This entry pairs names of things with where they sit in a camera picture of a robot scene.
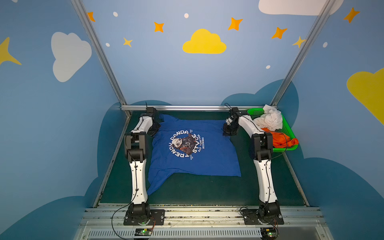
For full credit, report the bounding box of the blue panda print t-shirt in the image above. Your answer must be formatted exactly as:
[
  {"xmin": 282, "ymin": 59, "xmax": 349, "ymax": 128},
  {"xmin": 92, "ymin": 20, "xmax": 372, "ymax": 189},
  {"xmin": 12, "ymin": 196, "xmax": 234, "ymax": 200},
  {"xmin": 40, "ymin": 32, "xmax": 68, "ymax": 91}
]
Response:
[{"xmin": 147, "ymin": 114, "xmax": 241, "ymax": 195}]

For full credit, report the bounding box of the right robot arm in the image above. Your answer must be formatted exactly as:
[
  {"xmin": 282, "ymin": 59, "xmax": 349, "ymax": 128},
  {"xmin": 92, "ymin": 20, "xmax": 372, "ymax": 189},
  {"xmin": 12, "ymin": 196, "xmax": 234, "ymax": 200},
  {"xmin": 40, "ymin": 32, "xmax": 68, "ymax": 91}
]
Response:
[{"xmin": 223, "ymin": 113, "xmax": 281, "ymax": 220}]

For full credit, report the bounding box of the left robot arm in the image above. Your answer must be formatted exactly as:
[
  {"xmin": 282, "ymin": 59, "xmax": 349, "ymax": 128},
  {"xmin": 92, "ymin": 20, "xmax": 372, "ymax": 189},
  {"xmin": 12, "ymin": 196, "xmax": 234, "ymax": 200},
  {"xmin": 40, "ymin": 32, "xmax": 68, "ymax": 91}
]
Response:
[{"xmin": 124, "ymin": 113, "xmax": 161, "ymax": 220}]

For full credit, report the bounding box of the white t-shirt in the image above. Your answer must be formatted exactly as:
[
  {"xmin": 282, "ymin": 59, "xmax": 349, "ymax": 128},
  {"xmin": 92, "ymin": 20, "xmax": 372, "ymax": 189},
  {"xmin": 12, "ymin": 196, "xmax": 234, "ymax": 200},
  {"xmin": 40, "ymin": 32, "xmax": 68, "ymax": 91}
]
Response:
[{"xmin": 253, "ymin": 105, "xmax": 283, "ymax": 131}]

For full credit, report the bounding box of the orange t-shirt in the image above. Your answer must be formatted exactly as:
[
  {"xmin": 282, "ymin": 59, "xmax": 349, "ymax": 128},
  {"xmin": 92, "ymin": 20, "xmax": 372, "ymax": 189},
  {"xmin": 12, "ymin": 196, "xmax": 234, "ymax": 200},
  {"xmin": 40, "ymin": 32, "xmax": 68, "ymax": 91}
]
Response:
[{"xmin": 262, "ymin": 128, "xmax": 299, "ymax": 149}]

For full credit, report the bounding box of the green plastic basket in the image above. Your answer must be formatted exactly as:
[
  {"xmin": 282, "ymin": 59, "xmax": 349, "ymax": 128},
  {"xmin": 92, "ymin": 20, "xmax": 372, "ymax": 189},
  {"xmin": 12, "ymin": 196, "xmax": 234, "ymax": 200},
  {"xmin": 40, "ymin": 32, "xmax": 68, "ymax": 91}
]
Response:
[{"xmin": 247, "ymin": 108, "xmax": 299, "ymax": 153}]

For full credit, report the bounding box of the left controller board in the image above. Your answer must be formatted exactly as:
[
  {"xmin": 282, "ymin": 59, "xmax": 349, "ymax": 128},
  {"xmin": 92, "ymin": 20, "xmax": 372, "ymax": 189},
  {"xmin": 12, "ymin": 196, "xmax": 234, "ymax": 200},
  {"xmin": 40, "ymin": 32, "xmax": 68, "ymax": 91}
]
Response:
[{"xmin": 135, "ymin": 229, "xmax": 153, "ymax": 237}]

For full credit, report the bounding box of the controller board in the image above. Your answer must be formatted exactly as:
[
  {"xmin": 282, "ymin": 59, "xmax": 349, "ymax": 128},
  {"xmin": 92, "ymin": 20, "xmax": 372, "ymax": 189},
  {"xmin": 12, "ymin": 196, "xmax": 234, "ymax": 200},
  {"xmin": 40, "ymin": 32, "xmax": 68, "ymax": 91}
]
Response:
[
  {"xmin": 135, "ymin": 229, "xmax": 153, "ymax": 237},
  {"xmin": 261, "ymin": 228, "xmax": 279, "ymax": 240}
]

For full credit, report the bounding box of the right controller board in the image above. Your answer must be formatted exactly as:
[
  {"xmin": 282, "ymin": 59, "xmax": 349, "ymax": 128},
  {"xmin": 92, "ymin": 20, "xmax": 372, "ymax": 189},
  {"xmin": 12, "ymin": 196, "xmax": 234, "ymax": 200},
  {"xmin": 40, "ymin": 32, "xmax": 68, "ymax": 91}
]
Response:
[{"xmin": 261, "ymin": 228, "xmax": 279, "ymax": 240}]

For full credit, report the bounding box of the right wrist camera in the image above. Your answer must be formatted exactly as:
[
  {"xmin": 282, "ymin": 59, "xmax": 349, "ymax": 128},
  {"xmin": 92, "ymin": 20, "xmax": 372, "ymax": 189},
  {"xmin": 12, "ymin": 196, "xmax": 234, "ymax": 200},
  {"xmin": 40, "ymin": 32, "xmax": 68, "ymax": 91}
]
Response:
[{"xmin": 226, "ymin": 107, "xmax": 242, "ymax": 125}]

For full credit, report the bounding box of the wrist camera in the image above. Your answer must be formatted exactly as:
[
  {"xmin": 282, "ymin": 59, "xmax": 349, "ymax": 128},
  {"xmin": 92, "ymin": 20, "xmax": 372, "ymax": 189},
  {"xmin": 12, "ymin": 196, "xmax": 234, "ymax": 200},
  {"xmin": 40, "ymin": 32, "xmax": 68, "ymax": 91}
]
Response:
[
  {"xmin": 226, "ymin": 107, "xmax": 242, "ymax": 125},
  {"xmin": 146, "ymin": 107, "xmax": 159, "ymax": 118}
]

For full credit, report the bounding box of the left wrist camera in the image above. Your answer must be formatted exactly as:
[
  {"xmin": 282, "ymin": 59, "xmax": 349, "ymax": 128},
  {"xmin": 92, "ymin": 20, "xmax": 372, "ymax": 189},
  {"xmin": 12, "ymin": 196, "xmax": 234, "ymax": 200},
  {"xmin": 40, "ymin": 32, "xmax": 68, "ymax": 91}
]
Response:
[{"xmin": 146, "ymin": 107, "xmax": 159, "ymax": 118}]

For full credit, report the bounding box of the rear aluminium frame bar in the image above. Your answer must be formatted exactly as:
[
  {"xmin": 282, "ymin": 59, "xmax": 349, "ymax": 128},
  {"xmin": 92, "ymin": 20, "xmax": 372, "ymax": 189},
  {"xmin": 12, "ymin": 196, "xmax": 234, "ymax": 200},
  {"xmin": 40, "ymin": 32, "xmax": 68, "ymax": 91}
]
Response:
[{"xmin": 120, "ymin": 105, "xmax": 264, "ymax": 112}]

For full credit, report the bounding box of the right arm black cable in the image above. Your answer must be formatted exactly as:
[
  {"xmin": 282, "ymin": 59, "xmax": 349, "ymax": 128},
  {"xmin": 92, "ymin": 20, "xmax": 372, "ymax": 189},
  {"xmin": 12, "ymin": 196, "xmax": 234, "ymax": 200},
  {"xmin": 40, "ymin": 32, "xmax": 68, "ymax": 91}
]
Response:
[{"xmin": 271, "ymin": 131, "xmax": 289, "ymax": 161}]

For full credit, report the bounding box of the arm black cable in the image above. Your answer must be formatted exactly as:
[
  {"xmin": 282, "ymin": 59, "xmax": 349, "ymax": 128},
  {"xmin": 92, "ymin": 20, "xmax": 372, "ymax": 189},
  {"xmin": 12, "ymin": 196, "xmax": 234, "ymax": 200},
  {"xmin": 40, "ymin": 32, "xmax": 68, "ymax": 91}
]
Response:
[
  {"xmin": 110, "ymin": 202, "xmax": 133, "ymax": 240},
  {"xmin": 271, "ymin": 131, "xmax": 289, "ymax": 161}
]

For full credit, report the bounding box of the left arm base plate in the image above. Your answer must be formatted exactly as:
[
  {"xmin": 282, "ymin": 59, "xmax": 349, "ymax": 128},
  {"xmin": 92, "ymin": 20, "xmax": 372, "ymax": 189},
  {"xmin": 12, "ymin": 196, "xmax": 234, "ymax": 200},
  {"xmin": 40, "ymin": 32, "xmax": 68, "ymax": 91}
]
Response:
[{"xmin": 123, "ymin": 209, "xmax": 166, "ymax": 226}]

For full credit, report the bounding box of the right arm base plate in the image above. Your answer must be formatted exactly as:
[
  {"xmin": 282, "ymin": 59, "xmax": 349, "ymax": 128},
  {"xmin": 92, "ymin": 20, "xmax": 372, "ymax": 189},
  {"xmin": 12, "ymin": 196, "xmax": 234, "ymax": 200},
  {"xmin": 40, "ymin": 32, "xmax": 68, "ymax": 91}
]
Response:
[{"xmin": 240, "ymin": 209, "xmax": 285, "ymax": 225}]

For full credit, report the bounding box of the right aluminium frame post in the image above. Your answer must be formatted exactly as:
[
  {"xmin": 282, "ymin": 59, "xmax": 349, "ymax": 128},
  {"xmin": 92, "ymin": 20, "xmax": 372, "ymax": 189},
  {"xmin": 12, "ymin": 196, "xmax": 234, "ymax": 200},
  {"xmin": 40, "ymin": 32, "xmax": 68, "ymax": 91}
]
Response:
[{"xmin": 270, "ymin": 0, "xmax": 336, "ymax": 107}]

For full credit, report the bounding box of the aluminium frame post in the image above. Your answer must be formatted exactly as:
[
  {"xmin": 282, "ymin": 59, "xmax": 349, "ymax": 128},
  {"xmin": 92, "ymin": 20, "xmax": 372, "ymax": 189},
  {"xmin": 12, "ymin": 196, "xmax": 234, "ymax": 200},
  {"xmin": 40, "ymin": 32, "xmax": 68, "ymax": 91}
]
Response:
[
  {"xmin": 270, "ymin": 0, "xmax": 336, "ymax": 107},
  {"xmin": 71, "ymin": 0, "xmax": 127, "ymax": 107}
]

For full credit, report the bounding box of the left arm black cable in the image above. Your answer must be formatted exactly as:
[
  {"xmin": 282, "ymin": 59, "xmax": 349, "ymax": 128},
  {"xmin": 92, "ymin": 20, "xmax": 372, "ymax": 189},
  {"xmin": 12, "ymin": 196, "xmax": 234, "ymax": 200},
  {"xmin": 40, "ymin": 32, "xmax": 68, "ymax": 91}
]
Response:
[{"xmin": 110, "ymin": 202, "xmax": 133, "ymax": 240}]

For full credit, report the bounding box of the aluminium mounting rail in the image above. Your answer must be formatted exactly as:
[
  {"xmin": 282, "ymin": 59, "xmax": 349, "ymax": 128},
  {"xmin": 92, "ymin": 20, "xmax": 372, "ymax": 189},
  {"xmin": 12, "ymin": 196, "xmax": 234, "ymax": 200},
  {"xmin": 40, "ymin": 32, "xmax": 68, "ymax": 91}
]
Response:
[{"xmin": 74, "ymin": 204, "xmax": 334, "ymax": 240}]

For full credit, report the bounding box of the left aluminium frame post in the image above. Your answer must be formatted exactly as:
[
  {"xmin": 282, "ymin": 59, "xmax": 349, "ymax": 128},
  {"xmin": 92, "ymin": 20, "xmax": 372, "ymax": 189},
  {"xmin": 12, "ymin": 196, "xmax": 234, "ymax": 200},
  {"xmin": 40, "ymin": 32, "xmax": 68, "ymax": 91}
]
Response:
[{"xmin": 71, "ymin": 0, "xmax": 127, "ymax": 107}]

